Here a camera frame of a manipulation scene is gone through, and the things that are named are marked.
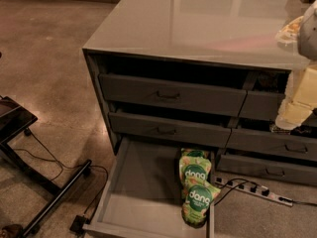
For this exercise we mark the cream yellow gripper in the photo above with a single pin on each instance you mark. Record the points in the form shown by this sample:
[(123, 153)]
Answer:
[(309, 34)]

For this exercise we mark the green rice chip bag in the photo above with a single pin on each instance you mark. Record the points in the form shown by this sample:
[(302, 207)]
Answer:
[(194, 153), (197, 167), (199, 194)]

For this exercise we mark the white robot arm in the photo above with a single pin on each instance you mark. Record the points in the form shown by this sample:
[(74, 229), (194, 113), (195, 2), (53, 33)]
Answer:
[(307, 36)]

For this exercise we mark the snacks in middle right drawer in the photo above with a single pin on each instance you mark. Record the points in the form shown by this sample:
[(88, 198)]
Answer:
[(302, 131)]

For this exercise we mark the top right grey drawer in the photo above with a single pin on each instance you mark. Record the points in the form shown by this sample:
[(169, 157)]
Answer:
[(260, 105)]

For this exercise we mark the grey drawer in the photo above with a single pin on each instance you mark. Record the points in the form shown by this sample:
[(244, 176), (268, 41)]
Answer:
[(169, 129), (260, 105), (273, 144), (172, 94), (266, 169)]

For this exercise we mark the middle right grey drawer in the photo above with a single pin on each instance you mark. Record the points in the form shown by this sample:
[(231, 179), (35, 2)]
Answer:
[(273, 144)]

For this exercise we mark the bottom right grey drawer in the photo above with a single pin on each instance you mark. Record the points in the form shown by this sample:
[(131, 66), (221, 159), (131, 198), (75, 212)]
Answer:
[(266, 169)]

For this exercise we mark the grey drawer cabinet counter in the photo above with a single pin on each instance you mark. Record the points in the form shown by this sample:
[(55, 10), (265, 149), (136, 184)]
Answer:
[(225, 43)]

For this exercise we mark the middle left grey drawer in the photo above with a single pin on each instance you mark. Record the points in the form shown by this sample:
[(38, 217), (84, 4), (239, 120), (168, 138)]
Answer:
[(169, 129)]

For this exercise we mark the open bottom left drawer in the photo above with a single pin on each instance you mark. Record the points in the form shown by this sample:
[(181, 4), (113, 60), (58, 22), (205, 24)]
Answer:
[(142, 197)]

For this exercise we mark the top left grey drawer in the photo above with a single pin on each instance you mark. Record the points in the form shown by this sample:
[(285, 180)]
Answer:
[(172, 94)]

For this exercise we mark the white power strip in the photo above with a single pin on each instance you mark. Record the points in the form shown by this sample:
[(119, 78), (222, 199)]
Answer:
[(253, 188)]

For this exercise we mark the black power adapter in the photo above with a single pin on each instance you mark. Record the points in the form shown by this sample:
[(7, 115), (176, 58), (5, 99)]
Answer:
[(77, 224)]

